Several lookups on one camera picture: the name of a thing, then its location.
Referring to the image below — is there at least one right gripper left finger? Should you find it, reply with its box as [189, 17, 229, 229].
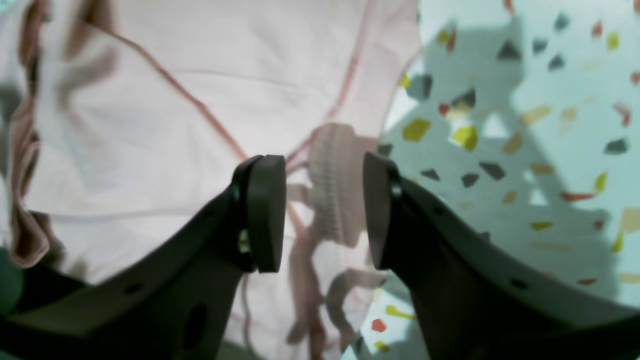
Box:
[1, 155, 286, 360]

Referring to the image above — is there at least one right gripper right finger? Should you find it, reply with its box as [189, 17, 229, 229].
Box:
[362, 152, 640, 360]

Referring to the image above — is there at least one pink T-shirt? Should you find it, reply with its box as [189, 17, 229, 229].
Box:
[1, 0, 421, 360]

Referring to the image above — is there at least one terrazzo pattern table cloth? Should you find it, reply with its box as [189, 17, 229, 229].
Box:
[346, 0, 639, 360]

